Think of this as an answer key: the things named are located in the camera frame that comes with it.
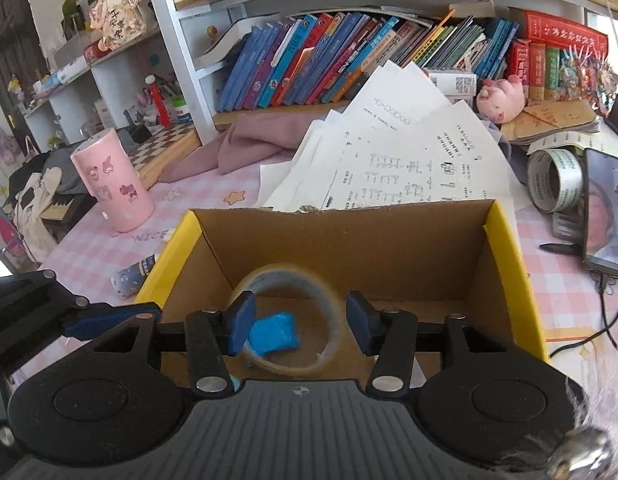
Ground yellow cardboard box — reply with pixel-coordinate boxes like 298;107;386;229
138;200;548;359

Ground black charging cable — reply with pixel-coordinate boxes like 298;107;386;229
549;271;618;361

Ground pink pig plush toy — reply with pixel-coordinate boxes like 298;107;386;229
475;75;526;125

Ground pen holder with pens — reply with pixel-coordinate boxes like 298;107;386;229
124;74;193;127

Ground grey clothing pile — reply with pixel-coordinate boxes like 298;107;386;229
8;146;93;196

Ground clear tape roll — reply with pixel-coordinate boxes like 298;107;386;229
527;148;584;214

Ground beige tote bag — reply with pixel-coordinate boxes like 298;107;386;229
14;167;62;263

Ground navy white glue bottle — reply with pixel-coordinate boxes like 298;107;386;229
111;254;159;298

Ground row of leaning books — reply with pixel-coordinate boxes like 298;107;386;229
215;8;518;113

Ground pink cartoon humidifier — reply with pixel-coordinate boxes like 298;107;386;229
70;129;155;233

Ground blue object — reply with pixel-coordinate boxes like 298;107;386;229
248;312;300;356

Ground pink folded cloth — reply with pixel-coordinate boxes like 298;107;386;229
158;110;326;183

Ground wooden chess board box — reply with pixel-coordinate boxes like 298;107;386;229
130;124;201;190

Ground pink cat figurine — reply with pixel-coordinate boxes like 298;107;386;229
90;0;147;52

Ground yellow packing tape roll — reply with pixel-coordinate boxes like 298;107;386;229
230;263;344;377

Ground red dictionary books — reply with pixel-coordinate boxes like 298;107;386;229
510;8;613;104

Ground white paper sheets pile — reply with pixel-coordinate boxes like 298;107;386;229
258;62;514;212

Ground black smartphone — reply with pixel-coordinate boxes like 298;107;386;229
582;148;618;278

